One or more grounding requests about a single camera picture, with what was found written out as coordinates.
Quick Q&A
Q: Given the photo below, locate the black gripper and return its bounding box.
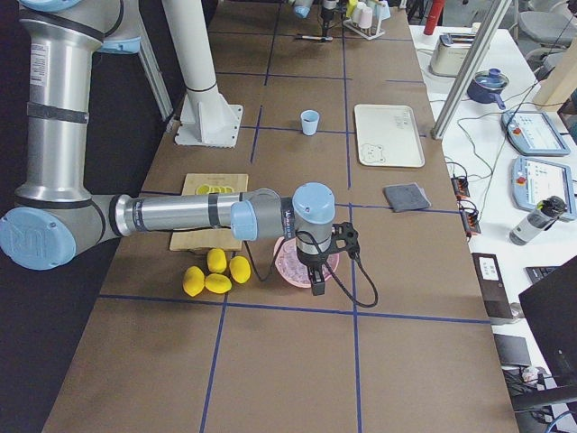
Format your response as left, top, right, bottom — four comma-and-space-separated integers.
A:
297, 247, 329, 296

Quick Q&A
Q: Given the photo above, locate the light blue plastic cup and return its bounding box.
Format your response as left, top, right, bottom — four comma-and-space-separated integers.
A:
300, 109, 320, 136

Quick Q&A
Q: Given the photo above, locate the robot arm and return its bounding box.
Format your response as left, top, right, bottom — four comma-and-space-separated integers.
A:
287, 0, 339, 38
1, 1, 335, 295

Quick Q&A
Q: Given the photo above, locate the clear ice cubes pile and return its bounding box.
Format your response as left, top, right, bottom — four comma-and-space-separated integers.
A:
278, 241, 334, 283

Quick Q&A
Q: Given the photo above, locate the pink bowl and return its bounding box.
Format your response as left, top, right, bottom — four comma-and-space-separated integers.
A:
273, 235, 342, 289

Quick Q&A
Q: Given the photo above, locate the yellow lemon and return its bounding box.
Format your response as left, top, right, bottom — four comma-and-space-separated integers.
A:
205, 273, 233, 294
229, 255, 252, 284
182, 266, 206, 298
206, 248, 228, 273

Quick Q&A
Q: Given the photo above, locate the wooden cutting board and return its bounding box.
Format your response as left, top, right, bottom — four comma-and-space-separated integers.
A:
169, 173, 248, 252

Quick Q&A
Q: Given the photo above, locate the grey folded cloth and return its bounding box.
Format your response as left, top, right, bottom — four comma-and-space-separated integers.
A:
383, 182, 431, 212

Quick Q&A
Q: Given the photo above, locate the white bear serving tray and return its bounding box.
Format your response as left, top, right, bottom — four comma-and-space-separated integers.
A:
354, 104, 426, 168

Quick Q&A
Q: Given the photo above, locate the black laptop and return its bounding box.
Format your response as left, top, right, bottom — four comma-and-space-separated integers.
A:
512, 258, 576, 411

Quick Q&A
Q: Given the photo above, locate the blue teach pendant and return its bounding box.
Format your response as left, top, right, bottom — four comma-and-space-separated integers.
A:
500, 110, 571, 157
511, 156, 576, 220

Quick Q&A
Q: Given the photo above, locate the grey water bottle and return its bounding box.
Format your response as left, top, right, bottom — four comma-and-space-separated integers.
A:
508, 196, 567, 245

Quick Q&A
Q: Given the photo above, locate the steel muddler black tip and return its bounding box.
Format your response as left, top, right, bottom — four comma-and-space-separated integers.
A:
295, 34, 334, 42

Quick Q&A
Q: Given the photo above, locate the blue pot with lid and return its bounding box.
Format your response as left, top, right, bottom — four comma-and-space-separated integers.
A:
467, 68, 509, 110

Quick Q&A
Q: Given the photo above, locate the silver toaster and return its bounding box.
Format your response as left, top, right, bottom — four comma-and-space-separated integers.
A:
429, 32, 475, 78

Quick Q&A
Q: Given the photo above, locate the red bottle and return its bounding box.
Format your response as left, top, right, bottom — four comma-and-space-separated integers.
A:
423, 0, 445, 35

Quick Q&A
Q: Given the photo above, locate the black braided right cable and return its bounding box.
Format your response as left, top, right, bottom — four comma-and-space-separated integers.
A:
241, 232, 380, 309

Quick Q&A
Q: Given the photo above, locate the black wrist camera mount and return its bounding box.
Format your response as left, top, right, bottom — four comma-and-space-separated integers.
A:
328, 222, 361, 261

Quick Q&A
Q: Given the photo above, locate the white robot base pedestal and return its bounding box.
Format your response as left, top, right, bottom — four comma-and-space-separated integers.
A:
162, 0, 243, 148

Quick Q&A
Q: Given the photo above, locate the white wire cup rack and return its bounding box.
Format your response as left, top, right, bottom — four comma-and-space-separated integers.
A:
343, 0, 391, 41

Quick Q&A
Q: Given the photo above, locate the aluminium frame post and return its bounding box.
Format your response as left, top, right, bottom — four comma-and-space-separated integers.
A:
431, 0, 512, 140

